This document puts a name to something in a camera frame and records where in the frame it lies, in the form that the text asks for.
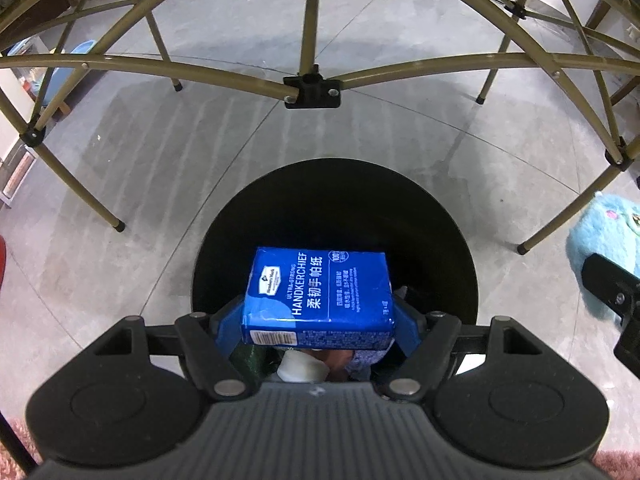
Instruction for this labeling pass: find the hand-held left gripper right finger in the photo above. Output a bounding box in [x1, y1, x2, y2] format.
[387, 287, 543, 401]

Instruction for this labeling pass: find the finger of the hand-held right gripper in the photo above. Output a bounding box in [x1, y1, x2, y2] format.
[581, 253, 640, 322]

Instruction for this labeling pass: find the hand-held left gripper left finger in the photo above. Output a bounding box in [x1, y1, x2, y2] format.
[92, 297, 250, 401]

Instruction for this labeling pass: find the light blue plush toy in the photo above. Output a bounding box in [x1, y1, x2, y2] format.
[566, 191, 640, 321]

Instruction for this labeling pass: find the pink satin scrunchie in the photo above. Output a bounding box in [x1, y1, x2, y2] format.
[320, 349, 353, 381]

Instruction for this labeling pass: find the blue tissue packet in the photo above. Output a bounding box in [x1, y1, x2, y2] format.
[241, 246, 397, 351]

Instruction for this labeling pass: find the black round trash bin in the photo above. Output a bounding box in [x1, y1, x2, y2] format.
[190, 158, 478, 386]

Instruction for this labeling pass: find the crumpled clear green wrapper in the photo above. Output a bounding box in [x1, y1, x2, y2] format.
[244, 344, 273, 378]

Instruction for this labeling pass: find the purple fluffy cloth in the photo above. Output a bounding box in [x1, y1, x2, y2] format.
[347, 347, 398, 378]

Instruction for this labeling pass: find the pink fluffy rug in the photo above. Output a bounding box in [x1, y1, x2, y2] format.
[0, 405, 640, 480]

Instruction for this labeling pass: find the tan folding table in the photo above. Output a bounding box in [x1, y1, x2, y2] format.
[0, 0, 640, 255]

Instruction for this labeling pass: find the white flat mop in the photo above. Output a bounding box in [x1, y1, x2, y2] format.
[0, 145, 38, 208]

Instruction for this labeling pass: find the dark wooden chair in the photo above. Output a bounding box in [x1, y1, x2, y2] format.
[582, 0, 640, 107]

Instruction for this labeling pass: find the light blue plastic tub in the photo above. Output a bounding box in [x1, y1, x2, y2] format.
[7, 39, 101, 111]

